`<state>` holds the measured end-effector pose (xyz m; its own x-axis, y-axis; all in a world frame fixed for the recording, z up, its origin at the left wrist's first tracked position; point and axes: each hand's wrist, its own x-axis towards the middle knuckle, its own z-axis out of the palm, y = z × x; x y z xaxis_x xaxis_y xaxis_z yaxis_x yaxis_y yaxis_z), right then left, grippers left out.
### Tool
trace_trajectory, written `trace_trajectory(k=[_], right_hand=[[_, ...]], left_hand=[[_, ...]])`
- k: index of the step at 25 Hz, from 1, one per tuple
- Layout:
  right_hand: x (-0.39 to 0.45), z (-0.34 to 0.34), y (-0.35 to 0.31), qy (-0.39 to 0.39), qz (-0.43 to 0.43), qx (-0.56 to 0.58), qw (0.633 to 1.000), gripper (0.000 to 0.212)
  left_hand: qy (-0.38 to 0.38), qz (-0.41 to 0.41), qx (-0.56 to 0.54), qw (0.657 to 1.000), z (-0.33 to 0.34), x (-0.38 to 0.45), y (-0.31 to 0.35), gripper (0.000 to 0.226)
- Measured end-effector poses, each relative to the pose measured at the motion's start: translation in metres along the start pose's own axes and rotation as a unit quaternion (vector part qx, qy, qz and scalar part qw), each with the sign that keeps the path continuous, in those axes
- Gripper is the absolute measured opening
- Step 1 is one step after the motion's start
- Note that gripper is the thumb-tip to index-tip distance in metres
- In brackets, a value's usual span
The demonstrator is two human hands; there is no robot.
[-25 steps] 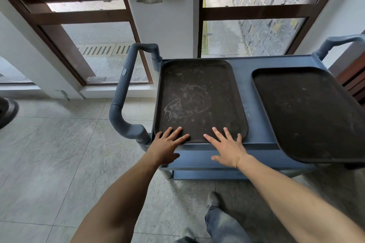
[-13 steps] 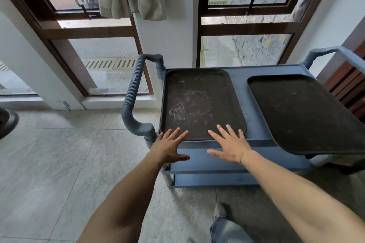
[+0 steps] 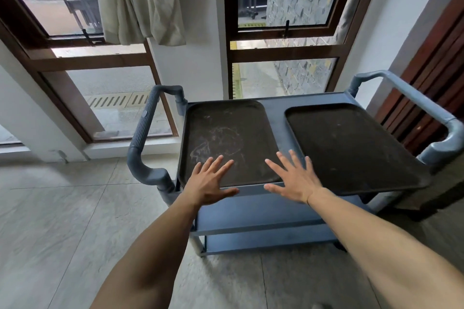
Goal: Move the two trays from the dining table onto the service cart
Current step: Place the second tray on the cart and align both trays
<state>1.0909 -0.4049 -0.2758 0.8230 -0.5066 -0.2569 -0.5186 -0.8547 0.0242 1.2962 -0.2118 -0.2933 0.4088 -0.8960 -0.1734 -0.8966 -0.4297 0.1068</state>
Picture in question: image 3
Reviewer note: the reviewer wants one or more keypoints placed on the brown slatted wooden door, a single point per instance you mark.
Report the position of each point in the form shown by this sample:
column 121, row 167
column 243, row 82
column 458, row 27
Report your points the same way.
column 431, row 77

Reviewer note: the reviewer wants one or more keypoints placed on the wide brown framed window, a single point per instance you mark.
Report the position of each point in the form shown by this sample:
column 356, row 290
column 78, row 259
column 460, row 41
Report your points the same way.
column 43, row 62

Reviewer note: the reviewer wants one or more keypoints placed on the person's left thumb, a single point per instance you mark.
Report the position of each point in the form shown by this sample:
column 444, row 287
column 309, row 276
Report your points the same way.
column 229, row 193

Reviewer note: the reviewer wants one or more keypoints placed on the person's right little finger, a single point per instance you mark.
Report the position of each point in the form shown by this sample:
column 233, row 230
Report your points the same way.
column 309, row 166

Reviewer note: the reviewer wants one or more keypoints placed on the person's left middle finger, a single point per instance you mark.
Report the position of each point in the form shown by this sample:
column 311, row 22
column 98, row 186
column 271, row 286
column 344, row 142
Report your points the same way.
column 218, row 165

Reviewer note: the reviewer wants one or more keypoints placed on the scratched black serving tray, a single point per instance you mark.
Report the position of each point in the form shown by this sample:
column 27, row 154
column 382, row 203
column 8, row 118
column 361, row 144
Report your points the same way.
column 221, row 131

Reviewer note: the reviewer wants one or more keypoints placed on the person's right thumb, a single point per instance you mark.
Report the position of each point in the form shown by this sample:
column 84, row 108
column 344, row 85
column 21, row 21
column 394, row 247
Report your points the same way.
column 274, row 188

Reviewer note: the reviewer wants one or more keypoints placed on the white slotted drain grate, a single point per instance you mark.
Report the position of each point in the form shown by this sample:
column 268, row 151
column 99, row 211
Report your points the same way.
column 112, row 100

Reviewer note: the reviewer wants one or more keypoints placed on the person's left little finger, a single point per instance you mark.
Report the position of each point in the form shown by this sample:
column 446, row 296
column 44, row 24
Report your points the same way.
column 198, row 171

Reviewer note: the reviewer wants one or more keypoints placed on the plain black serving tray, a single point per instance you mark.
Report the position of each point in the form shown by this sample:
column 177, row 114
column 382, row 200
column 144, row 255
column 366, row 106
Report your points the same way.
column 351, row 145

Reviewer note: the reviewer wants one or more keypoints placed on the person's left hand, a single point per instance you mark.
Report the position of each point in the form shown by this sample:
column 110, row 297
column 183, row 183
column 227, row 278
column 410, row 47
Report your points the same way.
column 207, row 185

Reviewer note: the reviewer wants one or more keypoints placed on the beige fabric curtain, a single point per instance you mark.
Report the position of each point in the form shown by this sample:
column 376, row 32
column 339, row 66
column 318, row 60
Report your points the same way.
column 141, row 1

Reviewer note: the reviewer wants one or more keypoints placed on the narrow brown framed window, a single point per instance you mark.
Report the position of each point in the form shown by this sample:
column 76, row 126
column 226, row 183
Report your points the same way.
column 282, row 52

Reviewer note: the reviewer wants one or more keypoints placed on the person's left forearm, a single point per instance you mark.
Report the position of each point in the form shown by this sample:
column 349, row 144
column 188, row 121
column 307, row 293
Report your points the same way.
column 156, row 258

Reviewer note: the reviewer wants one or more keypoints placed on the person's right middle finger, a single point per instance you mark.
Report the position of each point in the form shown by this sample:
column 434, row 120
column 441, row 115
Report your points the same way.
column 286, row 162

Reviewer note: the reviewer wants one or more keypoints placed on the person's right forearm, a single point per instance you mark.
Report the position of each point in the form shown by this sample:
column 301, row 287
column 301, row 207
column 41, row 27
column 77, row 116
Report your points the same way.
column 377, row 247

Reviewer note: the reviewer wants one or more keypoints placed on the person's right hand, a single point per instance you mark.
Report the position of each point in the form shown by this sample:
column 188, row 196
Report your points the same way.
column 299, row 184

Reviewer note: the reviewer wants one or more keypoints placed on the blue plastic service cart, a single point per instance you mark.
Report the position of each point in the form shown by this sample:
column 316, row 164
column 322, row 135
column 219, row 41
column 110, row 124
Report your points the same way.
column 261, row 218

